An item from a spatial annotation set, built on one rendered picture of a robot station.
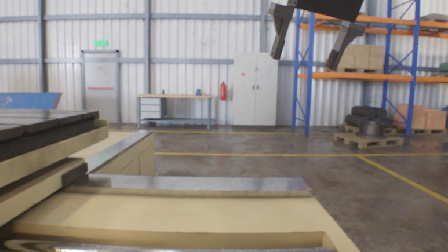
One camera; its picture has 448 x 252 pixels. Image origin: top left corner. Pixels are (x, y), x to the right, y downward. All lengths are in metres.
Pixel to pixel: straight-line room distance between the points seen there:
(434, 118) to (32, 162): 8.19
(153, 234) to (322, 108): 7.09
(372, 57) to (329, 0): 6.38
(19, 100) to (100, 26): 3.13
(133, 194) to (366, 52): 6.39
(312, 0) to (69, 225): 0.87
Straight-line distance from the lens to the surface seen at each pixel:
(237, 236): 0.75
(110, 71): 7.56
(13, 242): 0.87
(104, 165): 1.78
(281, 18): 0.47
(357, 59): 6.62
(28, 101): 6.35
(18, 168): 0.88
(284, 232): 0.77
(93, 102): 7.83
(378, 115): 7.05
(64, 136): 1.13
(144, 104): 6.34
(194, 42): 7.04
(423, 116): 8.00
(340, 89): 7.83
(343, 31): 0.54
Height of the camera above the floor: 1.13
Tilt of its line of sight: 6 degrees down
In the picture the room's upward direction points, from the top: 1 degrees clockwise
